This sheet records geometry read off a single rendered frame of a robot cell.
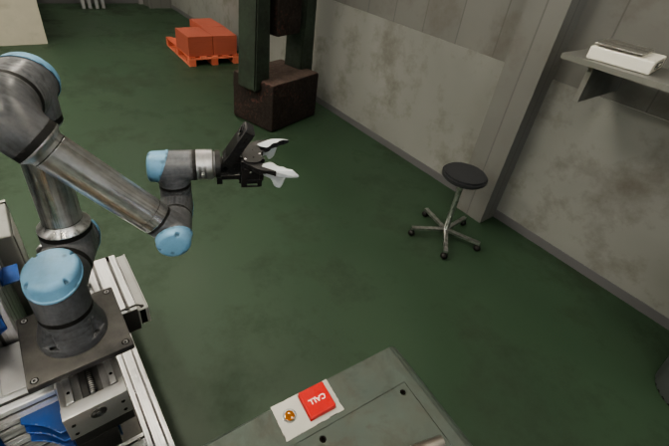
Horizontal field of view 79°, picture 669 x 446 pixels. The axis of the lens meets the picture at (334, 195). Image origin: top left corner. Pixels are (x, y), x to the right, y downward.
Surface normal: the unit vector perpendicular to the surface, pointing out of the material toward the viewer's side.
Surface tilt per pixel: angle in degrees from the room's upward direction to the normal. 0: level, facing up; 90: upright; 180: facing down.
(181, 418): 0
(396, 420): 0
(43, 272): 7
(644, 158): 90
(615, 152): 90
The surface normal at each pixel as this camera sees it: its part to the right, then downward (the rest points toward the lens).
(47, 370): 0.12, -0.82
